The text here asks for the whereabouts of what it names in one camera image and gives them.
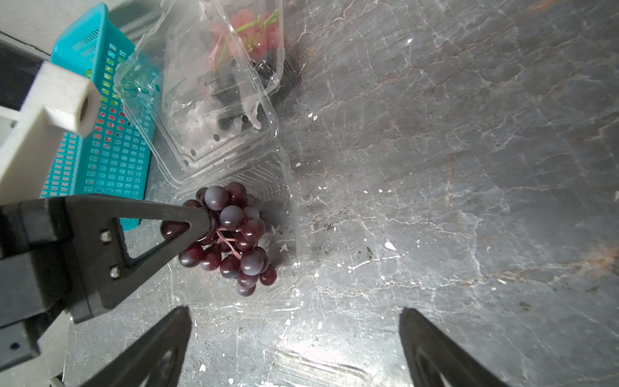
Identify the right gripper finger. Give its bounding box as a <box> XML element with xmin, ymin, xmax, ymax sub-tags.
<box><xmin>399</xmin><ymin>308</ymin><xmax>506</xmax><ymax>387</ymax></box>

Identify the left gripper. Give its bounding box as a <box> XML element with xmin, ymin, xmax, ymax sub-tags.
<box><xmin>1</xmin><ymin>194</ymin><xmax>213</xmax><ymax>386</ymax></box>

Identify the teal plastic basket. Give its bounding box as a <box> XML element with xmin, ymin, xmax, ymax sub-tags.
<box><xmin>38</xmin><ymin>2</ymin><xmax>161</xmax><ymax>232</ymax></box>

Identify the clear plastic clamshell container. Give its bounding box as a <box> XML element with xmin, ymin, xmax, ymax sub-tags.
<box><xmin>114</xmin><ymin>1</ymin><xmax>286</xmax><ymax>187</ymax></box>

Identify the red grape bunch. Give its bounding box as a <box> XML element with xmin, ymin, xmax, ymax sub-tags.
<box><xmin>206</xmin><ymin>9</ymin><xmax>282</xmax><ymax>71</ymax></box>

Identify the dark purple grape bunch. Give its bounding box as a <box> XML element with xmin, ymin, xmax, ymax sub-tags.
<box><xmin>198</xmin><ymin>59</ymin><xmax>270</xmax><ymax>132</ymax></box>

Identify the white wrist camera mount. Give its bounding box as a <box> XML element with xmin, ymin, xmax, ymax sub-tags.
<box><xmin>1</xmin><ymin>61</ymin><xmax>101</xmax><ymax>205</ymax></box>

